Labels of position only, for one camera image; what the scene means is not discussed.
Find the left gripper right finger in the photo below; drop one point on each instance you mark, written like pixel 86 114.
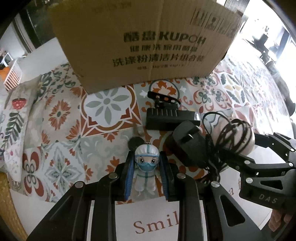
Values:
pixel 205 210

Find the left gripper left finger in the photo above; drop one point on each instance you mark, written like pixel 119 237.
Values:
pixel 88 210

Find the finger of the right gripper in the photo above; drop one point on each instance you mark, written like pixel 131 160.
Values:
pixel 243 162
pixel 282 145

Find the round beige sensor light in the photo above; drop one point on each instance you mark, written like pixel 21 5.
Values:
pixel 236 136

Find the black power adapter with cable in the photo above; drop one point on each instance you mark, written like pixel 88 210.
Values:
pixel 194 147

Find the masked medic figurine keychain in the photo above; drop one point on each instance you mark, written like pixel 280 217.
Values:
pixel 146 160

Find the woven yellow placemat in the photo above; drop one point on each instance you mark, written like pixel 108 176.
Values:
pixel 8 211

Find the patterned tile table runner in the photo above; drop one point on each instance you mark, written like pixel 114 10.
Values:
pixel 72 135

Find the folded floral cloth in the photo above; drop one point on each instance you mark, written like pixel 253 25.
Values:
pixel 15 110

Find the brown cardboard box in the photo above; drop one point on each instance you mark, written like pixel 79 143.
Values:
pixel 114 43

